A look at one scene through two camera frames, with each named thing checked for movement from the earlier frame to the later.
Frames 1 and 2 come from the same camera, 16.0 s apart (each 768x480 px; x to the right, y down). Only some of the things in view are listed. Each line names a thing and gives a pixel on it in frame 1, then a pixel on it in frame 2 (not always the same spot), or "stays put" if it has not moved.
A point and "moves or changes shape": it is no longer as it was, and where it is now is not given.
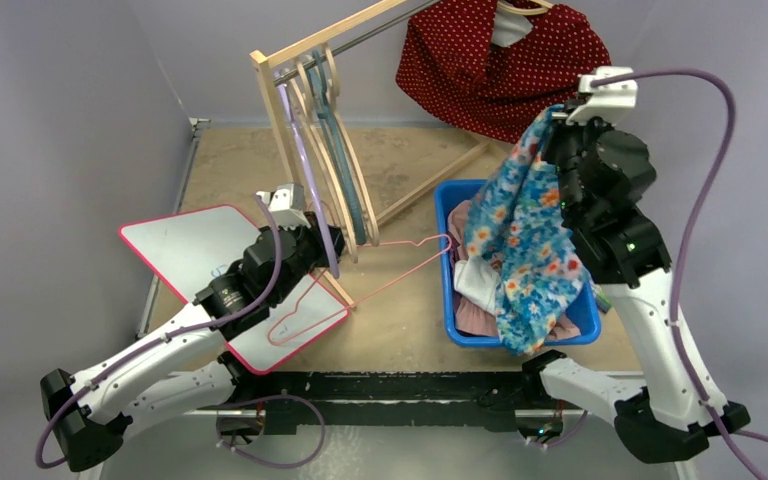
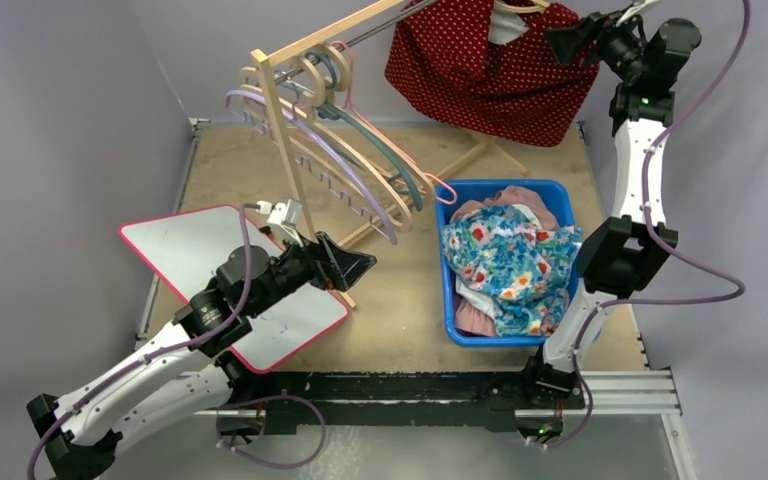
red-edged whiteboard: (191, 249) stays put
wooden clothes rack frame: (262, 59) stays put
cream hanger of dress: (541, 8) stays put
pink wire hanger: (277, 325) to (350, 107)
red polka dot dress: (450, 58) moves or changes shape
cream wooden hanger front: (299, 83) to (254, 78)
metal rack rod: (365, 40) stays put
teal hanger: (322, 108) to (333, 112)
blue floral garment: (523, 226) moves or changes shape
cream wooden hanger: (331, 83) to (337, 72)
